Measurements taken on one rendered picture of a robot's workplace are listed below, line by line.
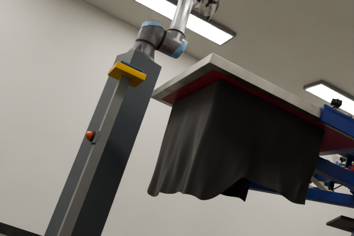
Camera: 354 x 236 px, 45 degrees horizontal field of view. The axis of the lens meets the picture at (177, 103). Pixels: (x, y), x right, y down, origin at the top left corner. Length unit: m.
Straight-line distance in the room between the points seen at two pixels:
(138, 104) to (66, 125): 3.36
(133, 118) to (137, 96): 0.11
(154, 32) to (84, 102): 3.34
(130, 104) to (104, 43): 3.73
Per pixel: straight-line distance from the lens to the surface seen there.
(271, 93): 1.57
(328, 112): 1.70
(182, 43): 2.34
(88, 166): 1.67
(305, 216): 6.89
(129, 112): 2.11
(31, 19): 5.75
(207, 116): 1.52
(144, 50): 2.24
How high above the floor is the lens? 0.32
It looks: 19 degrees up
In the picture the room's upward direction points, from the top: 19 degrees clockwise
